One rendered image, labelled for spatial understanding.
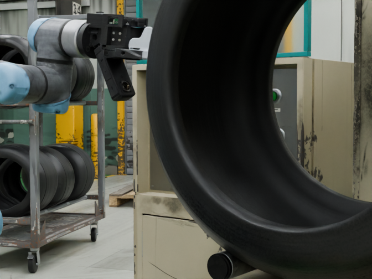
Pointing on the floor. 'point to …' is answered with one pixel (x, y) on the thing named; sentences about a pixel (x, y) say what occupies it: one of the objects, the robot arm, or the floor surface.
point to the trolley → (48, 161)
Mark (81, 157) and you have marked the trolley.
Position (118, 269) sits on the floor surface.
